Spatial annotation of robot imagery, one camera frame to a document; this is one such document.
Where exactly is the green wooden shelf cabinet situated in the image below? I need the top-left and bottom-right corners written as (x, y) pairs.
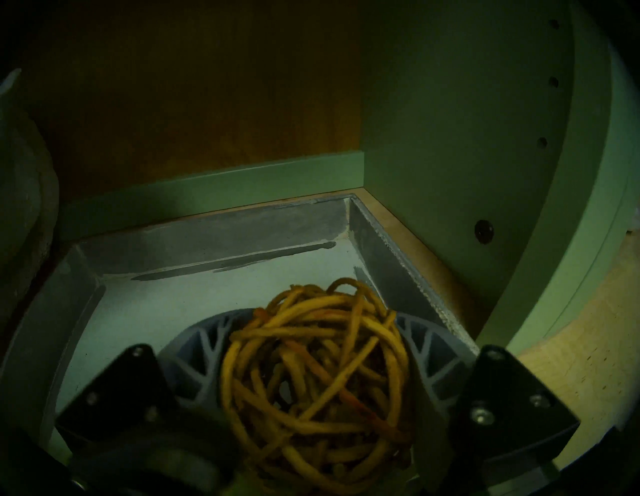
top-left (0, 0), bottom-right (640, 496)

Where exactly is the grey square tray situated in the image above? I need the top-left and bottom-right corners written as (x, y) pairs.
top-left (0, 192), bottom-right (482, 463)

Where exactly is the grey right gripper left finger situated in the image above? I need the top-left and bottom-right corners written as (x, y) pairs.
top-left (54, 307), bottom-right (262, 453)

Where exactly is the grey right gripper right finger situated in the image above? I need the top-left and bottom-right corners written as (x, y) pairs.
top-left (385, 310), bottom-right (582, 496)

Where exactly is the woven rattan ball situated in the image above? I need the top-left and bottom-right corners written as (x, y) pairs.
top-left (219, 277), bottom-right (417, 496)

